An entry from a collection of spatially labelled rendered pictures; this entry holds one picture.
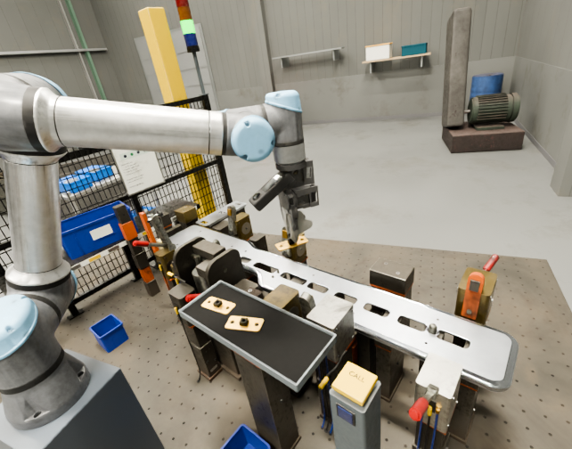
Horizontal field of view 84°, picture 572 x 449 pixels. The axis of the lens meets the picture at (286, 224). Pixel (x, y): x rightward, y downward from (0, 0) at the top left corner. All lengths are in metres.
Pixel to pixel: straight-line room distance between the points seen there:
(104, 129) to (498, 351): 0.93
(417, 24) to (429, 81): 1.22
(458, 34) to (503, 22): 2.69
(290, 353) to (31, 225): 0.57
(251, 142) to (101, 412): 0.67
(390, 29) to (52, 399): 8.50
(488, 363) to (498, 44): 8.07
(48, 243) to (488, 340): 1.03
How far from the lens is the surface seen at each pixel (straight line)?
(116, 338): 1.58
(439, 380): 0.78
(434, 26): 8.61
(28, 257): 0.84
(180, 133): 0.56
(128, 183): 1.88
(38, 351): 0.81
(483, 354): 0.93
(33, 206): 0.79
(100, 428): 0.92
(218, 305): 0.81
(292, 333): 0.71
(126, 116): 0.57
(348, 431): 0.70
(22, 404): 0.86
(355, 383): 0.63
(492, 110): 6.01
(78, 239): 1.65
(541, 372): 1.36
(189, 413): 1.25
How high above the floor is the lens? 1.67
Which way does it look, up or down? 27 degrees down
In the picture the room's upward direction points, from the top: 9 degrees counter-clockwise
